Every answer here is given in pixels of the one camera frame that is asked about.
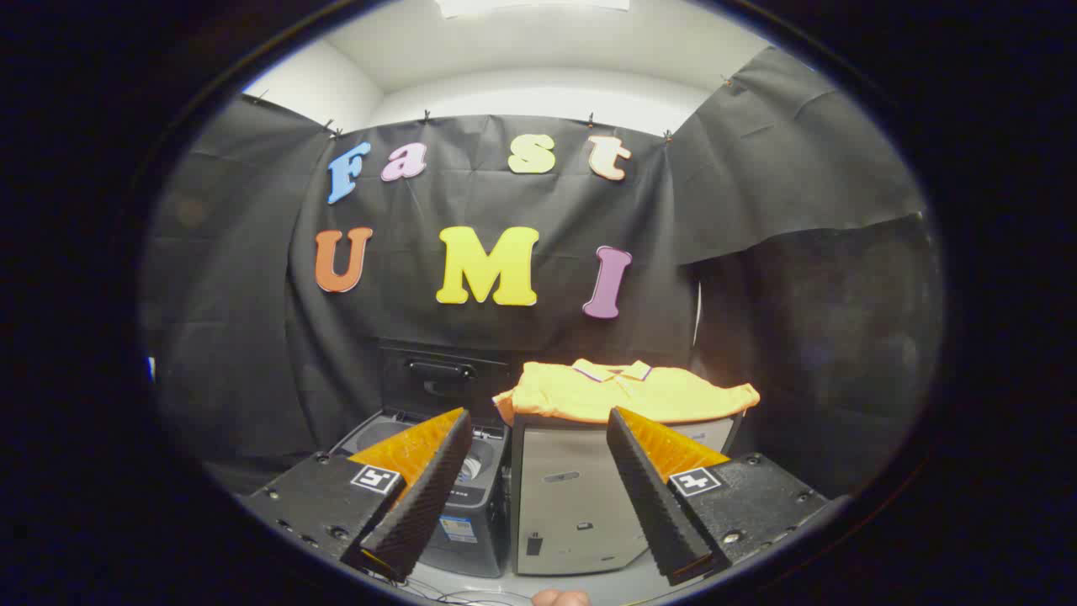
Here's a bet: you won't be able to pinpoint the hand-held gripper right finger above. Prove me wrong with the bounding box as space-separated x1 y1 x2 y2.
606 407 830 587

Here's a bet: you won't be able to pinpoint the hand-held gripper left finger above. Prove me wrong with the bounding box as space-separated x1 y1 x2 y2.
240 407 475 583

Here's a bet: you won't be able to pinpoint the dark grey washing machine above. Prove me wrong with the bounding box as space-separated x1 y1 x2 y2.
328 409 512 579

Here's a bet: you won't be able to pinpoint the orange polo shirt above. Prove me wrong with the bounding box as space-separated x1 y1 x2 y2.
492 359 761 426

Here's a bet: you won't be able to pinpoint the grey cabinet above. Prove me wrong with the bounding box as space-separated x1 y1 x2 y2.
509 411 746 577

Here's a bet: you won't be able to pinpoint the black backdrop cloth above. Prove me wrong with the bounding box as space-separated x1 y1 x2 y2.
139 46 943 497

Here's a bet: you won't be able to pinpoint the thin floor cables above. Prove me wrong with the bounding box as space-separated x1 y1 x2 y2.
395 576 535 606

